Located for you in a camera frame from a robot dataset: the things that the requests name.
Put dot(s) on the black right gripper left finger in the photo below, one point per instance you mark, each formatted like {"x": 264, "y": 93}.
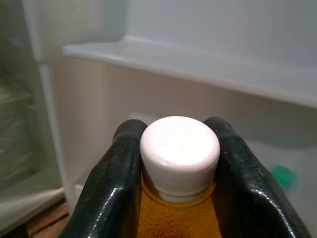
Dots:
{"x": 109, "y": 188}

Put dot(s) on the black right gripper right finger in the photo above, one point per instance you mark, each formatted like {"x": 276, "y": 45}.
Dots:
{"x": 247, "y": 193}

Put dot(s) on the orange bottle with white cap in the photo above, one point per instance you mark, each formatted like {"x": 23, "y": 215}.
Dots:
{"x": 179, "y": 146}

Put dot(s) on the white fridge door shelf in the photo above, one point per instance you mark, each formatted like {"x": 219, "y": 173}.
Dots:
{"x": 185, "y": 64}

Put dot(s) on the silver grey fridge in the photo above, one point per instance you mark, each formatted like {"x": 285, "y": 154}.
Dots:
{"x": 173, "y": 37}

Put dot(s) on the green round cap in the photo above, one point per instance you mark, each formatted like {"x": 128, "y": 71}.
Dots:
{"x": 283, "y": 176}

